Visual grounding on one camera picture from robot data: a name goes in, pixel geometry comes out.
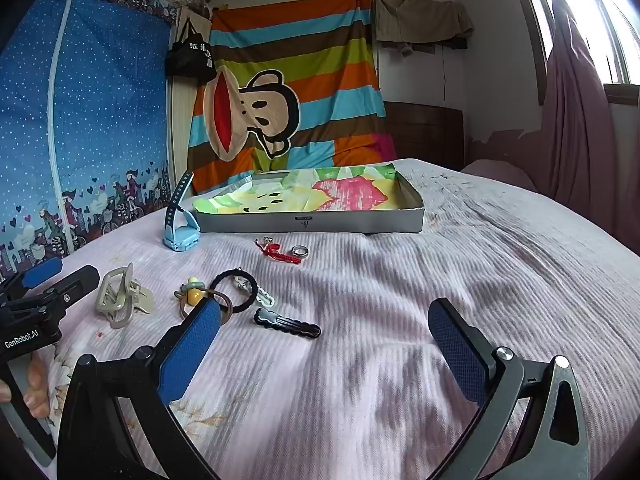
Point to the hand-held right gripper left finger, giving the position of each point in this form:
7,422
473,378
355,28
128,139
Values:
190,352

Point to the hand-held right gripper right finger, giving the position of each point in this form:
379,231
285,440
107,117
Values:
457,355

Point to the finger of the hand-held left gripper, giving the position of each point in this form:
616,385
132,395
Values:
45,270
75,282

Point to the black hair clip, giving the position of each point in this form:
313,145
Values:
285,324

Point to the light blue smartwatch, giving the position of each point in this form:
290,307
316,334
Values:
176,232

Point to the grey shallow cardboard box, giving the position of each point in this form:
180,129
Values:
310,220

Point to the person's left hand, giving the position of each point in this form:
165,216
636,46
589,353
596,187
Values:
36,385

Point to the yellow green hair charm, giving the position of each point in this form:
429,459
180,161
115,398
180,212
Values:
192,294

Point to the pink bed blanket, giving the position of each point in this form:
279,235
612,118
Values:
400,285

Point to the white hair clip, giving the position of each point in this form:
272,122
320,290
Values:
262,297

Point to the blue dotted fabric wardrobe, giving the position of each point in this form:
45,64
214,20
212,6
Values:
100,110

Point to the pink pillow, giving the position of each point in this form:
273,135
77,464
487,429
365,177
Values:
500,172

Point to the colourful printed cloth liner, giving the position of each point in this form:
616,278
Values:
300,192

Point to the dark wooden headboard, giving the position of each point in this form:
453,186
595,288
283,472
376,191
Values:
425,135

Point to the black tote bag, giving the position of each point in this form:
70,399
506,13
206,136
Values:
190,55

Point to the pink curtain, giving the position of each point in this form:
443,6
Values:
570,125

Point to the striped monkey print blanket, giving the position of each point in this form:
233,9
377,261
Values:
310,125

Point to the khaki hanging clothes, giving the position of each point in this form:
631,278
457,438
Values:
420,20

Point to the window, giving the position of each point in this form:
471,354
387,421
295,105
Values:
612,15

